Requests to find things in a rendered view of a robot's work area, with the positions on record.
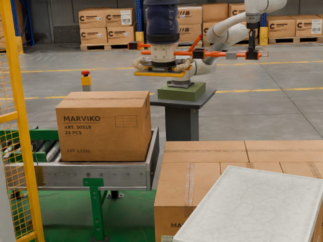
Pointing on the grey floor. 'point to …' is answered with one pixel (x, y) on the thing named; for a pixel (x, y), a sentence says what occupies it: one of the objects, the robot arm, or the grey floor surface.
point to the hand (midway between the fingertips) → (251, 54)
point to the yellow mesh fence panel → (25, 138)
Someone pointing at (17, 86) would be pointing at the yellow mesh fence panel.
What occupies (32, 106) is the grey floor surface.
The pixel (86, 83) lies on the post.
